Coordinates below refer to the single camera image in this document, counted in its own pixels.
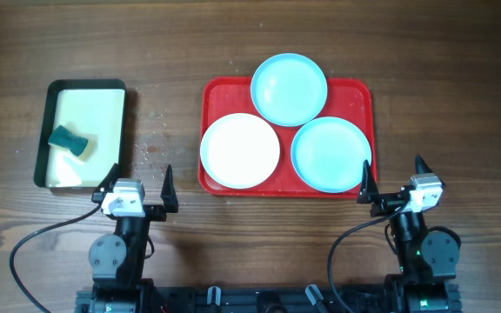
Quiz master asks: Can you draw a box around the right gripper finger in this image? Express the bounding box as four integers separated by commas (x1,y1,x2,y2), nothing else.
357,160,379,203
415,155,433,175

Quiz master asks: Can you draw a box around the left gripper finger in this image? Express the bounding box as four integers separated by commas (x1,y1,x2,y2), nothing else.
160,164,178,207
95,163,119,193

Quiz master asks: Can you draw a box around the light blue plate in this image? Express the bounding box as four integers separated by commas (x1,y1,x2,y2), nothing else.
250,53,328,127
291,117,373,194

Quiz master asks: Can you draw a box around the green and yellow sponge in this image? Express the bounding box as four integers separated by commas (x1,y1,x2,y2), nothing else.
48,125,95,162

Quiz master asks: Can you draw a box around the white round plate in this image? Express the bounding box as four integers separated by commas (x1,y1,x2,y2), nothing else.
199,113,281,190

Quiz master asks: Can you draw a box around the light blue plate top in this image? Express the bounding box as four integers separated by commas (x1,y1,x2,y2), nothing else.
250,53,328,127

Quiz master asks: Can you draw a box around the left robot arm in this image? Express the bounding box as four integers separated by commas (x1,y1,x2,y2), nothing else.
75,164,179,313

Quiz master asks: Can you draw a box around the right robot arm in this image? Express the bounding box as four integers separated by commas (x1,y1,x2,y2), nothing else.
357,156,462,312

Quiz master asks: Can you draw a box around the red plastic tray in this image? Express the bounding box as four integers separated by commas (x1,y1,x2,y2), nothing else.
197,77,376,199

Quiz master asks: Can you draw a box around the dark green rectangular basin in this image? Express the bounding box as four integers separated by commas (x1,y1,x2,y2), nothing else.
33,78,127,189

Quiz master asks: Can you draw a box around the right black cable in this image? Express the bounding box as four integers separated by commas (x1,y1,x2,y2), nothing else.
326,200,411,313

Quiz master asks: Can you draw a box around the black cable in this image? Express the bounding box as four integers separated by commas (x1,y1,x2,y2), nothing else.
9,203,104,313
326,200,411,313

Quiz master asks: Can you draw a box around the left black cable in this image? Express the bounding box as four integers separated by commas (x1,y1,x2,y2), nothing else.
9,203,104,313

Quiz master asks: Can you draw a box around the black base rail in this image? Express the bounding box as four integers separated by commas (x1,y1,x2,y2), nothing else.
74,284,463,313

